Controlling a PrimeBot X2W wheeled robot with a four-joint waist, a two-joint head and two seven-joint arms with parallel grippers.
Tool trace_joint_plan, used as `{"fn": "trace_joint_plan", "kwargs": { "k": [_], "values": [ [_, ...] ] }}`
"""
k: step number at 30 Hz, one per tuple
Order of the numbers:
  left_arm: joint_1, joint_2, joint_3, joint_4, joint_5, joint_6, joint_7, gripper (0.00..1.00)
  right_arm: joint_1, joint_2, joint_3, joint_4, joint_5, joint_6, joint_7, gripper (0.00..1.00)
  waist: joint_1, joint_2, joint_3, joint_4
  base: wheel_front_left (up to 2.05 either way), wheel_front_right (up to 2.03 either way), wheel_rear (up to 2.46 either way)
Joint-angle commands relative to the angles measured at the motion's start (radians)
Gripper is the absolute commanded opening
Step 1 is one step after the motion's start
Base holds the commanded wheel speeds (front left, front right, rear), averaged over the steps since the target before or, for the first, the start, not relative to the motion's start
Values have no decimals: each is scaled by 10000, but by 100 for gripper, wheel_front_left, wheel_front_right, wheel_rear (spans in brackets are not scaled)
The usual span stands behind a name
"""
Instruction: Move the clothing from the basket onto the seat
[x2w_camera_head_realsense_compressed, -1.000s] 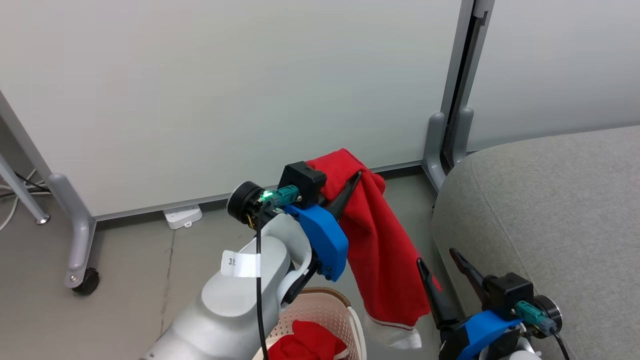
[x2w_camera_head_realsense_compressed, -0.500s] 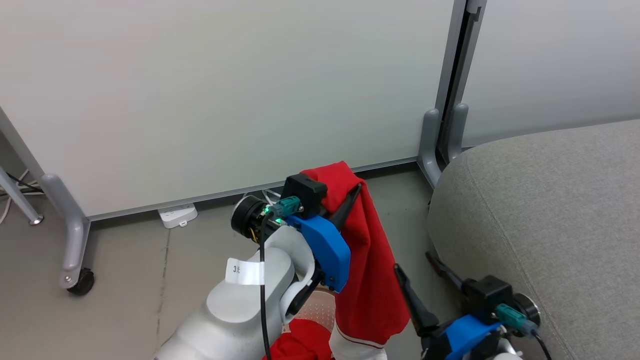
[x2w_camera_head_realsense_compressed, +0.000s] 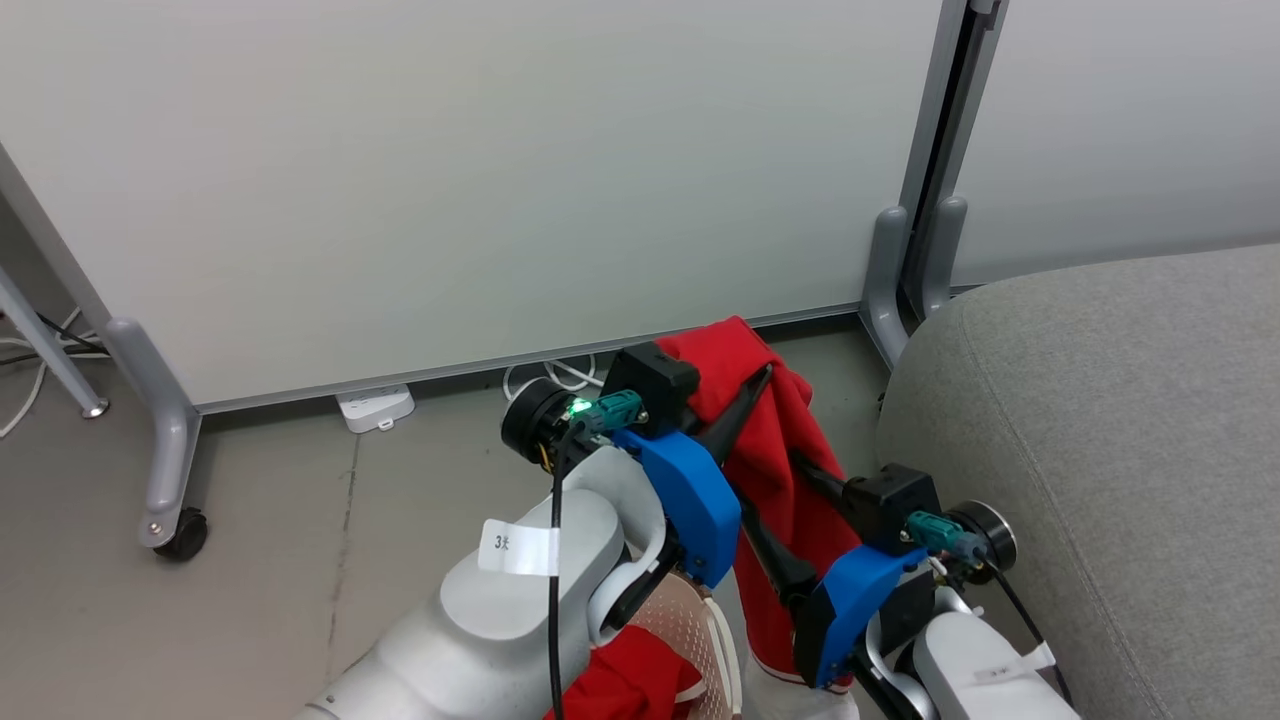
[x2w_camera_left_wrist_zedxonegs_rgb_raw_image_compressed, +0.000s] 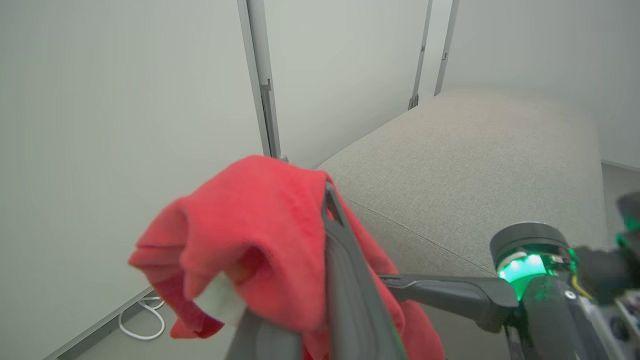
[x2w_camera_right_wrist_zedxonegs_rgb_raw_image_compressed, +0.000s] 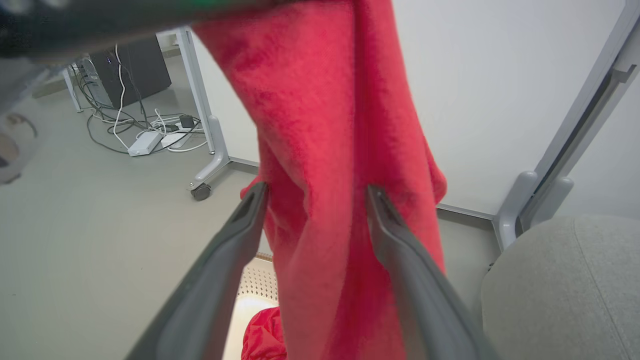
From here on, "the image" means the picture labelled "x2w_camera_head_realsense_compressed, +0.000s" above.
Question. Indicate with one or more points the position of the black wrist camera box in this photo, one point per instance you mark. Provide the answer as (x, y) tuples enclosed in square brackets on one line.
[(655, 385), (890, 505)]

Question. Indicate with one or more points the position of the white power strip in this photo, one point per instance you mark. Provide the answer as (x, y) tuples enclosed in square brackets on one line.
[(375, 407)]

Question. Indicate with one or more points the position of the grey fabric sofa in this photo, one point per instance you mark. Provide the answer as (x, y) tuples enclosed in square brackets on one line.
[(1100, 450)]

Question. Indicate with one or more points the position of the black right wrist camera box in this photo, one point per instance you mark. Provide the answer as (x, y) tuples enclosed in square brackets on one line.
[(890, 505)]

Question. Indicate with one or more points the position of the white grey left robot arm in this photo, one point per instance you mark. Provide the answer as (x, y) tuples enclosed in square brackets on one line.
[(470, 620)]

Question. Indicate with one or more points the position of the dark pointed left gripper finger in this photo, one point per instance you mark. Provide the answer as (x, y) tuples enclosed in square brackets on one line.
[(740, 410)]

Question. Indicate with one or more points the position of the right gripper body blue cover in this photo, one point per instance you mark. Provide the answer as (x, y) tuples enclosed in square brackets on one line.
[(850, 600)]

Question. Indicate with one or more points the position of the black caster wheel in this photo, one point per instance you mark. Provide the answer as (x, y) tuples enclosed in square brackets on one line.
[(185, 535)]

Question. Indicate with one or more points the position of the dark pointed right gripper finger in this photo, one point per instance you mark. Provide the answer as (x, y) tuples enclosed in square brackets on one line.
[(785, 570), (822, 482)]

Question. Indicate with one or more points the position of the narrow white partition panel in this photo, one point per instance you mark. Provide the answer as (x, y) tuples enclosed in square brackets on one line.
[(1130, 130)]

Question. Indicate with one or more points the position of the red and white garment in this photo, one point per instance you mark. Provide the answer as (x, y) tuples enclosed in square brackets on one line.
[(780, 440)]

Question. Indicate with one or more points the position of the white paper tag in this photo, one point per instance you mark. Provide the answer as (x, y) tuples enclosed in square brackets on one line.
[(1015, 668), (515, 548)]

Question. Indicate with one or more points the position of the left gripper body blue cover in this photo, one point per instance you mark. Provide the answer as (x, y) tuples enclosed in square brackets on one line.
[(695, 500)]

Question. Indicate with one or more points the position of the cream perforated laundry basket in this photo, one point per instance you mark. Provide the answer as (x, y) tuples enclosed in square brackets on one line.
[(690, 640)]

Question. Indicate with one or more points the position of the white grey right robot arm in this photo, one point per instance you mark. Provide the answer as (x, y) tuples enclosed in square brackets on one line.
[(970, 670)]

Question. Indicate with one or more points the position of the grey curved partition foot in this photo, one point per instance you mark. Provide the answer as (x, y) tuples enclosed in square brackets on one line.
[(945, 250), (885, 270), (165, 430)]

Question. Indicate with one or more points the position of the grey metal table leg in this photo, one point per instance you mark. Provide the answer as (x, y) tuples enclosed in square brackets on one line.
[(50, 346)]

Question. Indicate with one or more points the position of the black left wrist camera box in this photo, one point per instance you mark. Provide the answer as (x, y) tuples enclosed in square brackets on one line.
[(655, 385)]

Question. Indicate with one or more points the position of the wide white partition panel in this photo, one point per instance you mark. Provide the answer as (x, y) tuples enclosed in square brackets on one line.
[(450, 180)]

